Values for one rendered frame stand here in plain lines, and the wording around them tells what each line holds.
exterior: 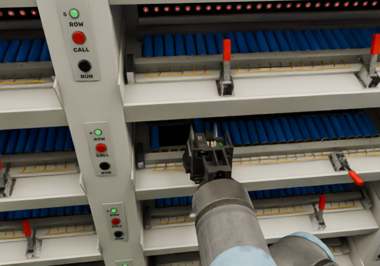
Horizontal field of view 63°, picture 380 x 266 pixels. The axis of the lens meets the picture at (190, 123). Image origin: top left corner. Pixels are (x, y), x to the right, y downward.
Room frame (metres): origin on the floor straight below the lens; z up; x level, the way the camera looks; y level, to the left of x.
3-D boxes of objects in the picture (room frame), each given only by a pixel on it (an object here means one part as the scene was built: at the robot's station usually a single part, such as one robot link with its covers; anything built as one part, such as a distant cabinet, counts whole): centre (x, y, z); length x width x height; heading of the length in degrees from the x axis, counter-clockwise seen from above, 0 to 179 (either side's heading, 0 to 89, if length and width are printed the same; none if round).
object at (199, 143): (0.41, -0.04, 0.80); 0.12 x 0.08 x 0.09; 7
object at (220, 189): (0.32, -0.05, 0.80); 0.10 x 0.05 x 0.09; 97
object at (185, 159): (0.46, -0.01, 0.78); 0.09 x 0.05 x 0.02; 11
